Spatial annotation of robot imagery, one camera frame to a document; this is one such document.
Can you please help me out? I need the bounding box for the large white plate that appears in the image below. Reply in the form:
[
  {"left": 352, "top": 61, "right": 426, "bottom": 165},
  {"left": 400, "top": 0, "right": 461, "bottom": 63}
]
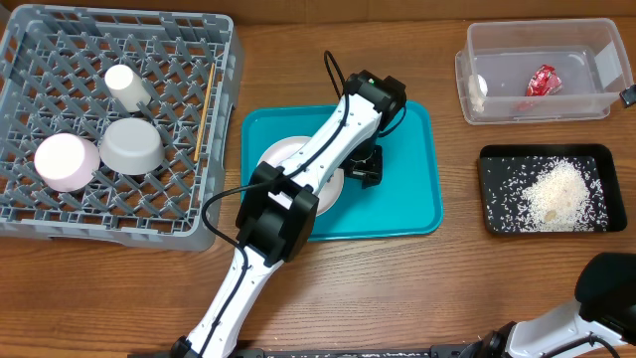
[{"left": 258, "top": 136, "right": 345, "bottom": 216}]

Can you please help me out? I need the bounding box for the red snack wrapper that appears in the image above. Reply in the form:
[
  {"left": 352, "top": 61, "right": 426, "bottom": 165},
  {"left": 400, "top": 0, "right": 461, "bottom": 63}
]
[{"left": 526, "top": 64, "right": 562, "bottom": 96}]

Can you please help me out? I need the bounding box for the white napkin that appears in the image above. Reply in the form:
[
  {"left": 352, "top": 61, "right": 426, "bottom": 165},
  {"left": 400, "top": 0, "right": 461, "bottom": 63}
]
[{"left": 468, "top": 75, "right": 488, "bottom": 113}]

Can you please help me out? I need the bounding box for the wooden chopstick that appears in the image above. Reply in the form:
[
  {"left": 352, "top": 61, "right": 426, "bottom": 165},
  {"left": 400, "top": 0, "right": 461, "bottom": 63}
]
[{"left": 194, "top": 63, "right": 216, "bottom": 163}]

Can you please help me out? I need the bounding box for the grey bowl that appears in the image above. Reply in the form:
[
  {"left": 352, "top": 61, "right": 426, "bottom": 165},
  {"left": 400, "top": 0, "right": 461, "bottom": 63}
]
[{"left": 99, "top": 117, "right": 165, "bottom": 175}]

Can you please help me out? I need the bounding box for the white cup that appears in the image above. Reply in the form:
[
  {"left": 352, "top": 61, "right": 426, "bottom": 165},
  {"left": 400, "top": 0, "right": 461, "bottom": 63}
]
[{"left": 104, "top": 65, "right": 151, "bottom": 112}]

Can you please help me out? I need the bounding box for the grey plastic dish rack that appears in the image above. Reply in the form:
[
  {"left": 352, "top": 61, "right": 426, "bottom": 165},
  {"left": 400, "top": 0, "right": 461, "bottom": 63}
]
[{"left": 1, "top": 5, "right": 244, "bottom": 252}]

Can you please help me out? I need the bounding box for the white pink bowl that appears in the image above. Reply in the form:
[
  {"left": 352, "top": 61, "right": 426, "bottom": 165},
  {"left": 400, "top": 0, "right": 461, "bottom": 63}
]
[{"left": 34, "top": 133, "right": 100, "bottom": 192}]

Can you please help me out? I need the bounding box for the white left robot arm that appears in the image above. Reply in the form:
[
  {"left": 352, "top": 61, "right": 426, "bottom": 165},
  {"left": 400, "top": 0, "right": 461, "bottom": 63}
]
[{"left": 169, "top": 71, "right": 406, "bottom": 357}]

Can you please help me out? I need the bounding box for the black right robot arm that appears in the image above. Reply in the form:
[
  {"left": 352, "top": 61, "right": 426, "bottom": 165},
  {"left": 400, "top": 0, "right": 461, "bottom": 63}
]
[{"left": 459, "top": 144, "right": 635, "bottom": 357}]

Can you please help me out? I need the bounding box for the teal plastic serving tray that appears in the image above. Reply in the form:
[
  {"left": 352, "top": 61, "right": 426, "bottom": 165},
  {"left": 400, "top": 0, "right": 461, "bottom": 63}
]
[{"left": 240, "top": 100, "right": 443, "bottom": 242}]

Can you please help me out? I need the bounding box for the clear plastic bin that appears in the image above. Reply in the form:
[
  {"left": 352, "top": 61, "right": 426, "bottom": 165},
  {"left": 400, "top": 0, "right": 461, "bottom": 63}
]
[{"left": 455, "top": 18, "right": 634, "bottom": 125}]

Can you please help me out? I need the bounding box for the pile of white rice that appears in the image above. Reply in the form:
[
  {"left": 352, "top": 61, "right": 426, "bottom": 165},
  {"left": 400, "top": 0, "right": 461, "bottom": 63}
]
[{"left": 484, "top": 156, "right": 610, "bottom": 234}]

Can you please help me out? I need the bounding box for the black plastic tray bin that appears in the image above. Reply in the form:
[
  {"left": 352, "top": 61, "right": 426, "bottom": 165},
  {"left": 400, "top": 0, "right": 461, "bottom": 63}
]
[{"left": 477, "top": 144, "right": 627, "bottom": 234}]

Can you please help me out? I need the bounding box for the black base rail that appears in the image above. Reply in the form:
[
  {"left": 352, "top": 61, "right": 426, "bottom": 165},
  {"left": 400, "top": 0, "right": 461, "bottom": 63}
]
[{"left": 128, "top": 345, "right": 498, "bottom": 358}]

